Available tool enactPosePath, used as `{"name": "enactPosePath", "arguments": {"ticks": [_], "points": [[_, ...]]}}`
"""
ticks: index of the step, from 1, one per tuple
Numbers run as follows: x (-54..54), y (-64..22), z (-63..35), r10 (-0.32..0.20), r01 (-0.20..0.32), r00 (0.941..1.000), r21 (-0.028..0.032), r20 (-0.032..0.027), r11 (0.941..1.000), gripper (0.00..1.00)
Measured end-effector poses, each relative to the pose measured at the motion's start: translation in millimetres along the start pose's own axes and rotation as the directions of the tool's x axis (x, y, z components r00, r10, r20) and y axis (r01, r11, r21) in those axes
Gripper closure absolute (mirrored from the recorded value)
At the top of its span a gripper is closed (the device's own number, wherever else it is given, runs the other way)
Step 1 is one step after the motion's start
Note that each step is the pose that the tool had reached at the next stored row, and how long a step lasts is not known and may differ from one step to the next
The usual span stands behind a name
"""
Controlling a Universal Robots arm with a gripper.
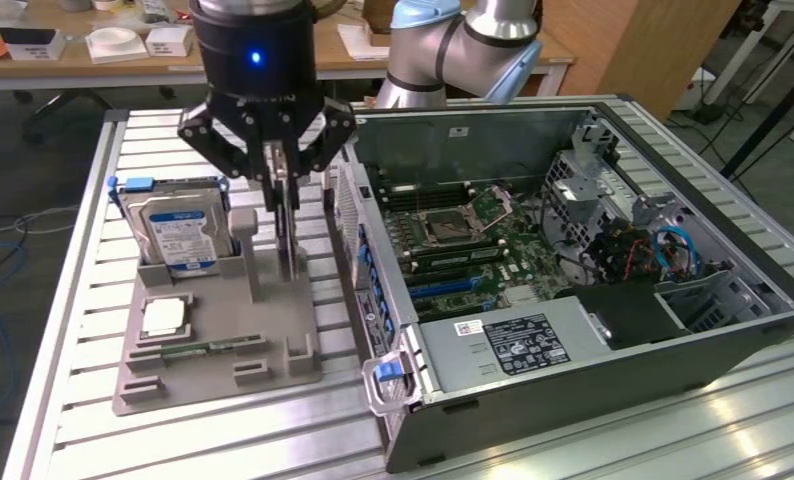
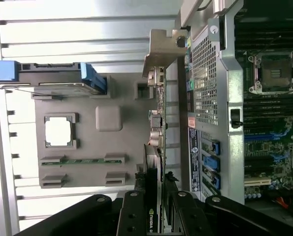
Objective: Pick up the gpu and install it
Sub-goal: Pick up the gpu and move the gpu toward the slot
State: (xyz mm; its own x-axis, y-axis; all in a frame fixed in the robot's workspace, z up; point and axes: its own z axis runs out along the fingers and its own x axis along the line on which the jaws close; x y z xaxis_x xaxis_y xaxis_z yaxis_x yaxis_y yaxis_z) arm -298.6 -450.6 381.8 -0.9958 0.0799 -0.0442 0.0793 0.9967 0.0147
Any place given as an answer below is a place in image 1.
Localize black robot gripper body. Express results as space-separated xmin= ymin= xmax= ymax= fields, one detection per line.
xmin=190 ymin=7 xmax=325 ymax=176

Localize green graphics card black fan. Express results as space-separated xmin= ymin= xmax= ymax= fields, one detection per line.
xmin=261 ymin=142 xmax=304 ymax=296

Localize plain white box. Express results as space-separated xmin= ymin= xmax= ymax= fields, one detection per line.
xmin=144 ymin=25 xmax=194 ymax=58

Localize blue plastic disk caddy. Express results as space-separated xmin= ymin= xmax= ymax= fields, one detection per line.
xmin=104 ymin=169 xmax=232 ymax=221

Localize flat white box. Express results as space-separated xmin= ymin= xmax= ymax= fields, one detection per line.
xmin=336 ymin=23 xmax=394 ymax=62

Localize brown cardboard box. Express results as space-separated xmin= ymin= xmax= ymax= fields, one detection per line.
xmin=360 ymin=0 xmax=398 ymax=35

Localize silver hard disk blue label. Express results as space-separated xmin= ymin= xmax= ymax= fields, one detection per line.
xmin=116 ymin=187 xmax=228 ymax=279

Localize white holder with bowl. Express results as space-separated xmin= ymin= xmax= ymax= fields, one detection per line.
xmin=85 ymin=28 xmax=150 ymax=65

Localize CPU socket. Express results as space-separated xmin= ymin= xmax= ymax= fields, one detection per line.
xmin=421 ymin=208 xmax=481 ymax=246

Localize silver socket cover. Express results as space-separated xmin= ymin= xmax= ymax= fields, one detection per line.
xmin=465 ymin=184 xmax=515 ymax=234

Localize white box black top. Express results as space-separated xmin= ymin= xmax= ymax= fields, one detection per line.
xmin=0 ymin=27 xmax=68 ymax=62

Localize green installed RAM stick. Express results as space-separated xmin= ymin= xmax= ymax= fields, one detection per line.
xmin=413 ymin=248 xmax=504 ymax=271

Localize blue expansion slot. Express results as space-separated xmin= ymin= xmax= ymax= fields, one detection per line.
xmin=408 ymin=277 xmax=477 ymax=299

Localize silver CPU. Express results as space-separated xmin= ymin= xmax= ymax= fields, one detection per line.
xmin=140 ymin=299 xmax=190 ymax=337

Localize grey parts rack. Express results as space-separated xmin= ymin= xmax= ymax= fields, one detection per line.
xmin=110 ymin=197 xmax=321 ymax=419

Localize green motherboard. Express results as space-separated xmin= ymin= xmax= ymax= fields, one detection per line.
xmin=368 ymin=167 xmax=584 ymax=321

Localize silver perforated drive cage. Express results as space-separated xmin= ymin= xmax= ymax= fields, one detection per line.
xmin=541 ymin=149 xmax=628 ymax=261

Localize green loose RAM stick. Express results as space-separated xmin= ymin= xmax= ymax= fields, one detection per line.
xmin=128 ymin=337 xmax=264 ymax=359

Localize grey power supply unit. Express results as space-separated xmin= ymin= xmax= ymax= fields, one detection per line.
xmin=412 ymin=297 xmax=611 ymax=396

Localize wooden cabinet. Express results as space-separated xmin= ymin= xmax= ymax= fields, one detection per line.
xmin=535 ymin=0 xmax=744 ymax=122

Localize black open PC case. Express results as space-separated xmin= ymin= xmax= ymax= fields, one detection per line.
xmin=320 ymin=99 xmax=794 ymax=474

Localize grey metal disk bay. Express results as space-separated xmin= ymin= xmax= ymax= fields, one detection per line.
xmin=655 ymin=264 xmax=771 ymax=331

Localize wooden desk white frame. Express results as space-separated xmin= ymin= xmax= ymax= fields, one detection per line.
xmin=0 ymin=0 xmax=579 ymax=106

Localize black power wire bundle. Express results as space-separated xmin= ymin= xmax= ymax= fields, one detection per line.
xmin=588 ymin=224 xmax=657 ymax=286

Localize blue wire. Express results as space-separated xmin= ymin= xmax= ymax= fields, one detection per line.
xmin=655 ymin=225 xmax=704 ymax=281

